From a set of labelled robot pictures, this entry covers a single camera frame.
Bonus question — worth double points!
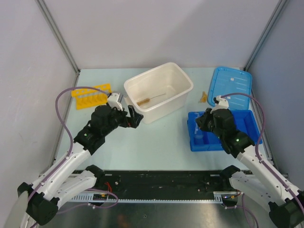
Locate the white plastic tub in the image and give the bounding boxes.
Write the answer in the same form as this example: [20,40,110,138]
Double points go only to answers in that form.
[124,62,193,124]

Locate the yellow test tube rack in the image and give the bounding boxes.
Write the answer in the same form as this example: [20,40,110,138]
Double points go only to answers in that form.
[71,84,112,110]

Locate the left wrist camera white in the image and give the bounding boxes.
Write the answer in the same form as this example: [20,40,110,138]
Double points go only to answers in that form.
[107,92,124,111]

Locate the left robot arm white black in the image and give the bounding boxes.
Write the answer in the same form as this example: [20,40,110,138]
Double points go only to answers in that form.
[17,104,143,226]

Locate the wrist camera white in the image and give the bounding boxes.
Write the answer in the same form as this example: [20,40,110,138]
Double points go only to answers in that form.
[107,92,124,111]
[211,95,229,113]

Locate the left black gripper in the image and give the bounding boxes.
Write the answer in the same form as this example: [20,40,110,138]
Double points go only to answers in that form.
[102,104,143,136]

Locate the blue plastic lid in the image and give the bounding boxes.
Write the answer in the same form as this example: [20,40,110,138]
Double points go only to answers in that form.
[208,66,252,110]

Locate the brown bottle brush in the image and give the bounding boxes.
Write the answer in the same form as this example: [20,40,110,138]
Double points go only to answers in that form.
[137,93,166,106]

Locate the white cable duct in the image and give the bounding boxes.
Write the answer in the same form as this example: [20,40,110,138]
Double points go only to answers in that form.
[68,191,240,203]

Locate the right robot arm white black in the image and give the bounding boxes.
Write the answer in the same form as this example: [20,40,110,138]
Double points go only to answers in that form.
[195,108,304,228]

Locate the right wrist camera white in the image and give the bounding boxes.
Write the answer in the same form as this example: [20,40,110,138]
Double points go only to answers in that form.
[211,95,229,113]

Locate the clear watch glass dish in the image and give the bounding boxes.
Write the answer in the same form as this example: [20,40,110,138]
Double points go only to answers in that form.
[194,134,204,145]

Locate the blue compartment tray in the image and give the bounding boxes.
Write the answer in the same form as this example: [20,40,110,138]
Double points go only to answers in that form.
[187,110,260,152]

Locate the small tan rubber piece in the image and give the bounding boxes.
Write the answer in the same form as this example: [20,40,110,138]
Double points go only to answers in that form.
[199,91,208,103]

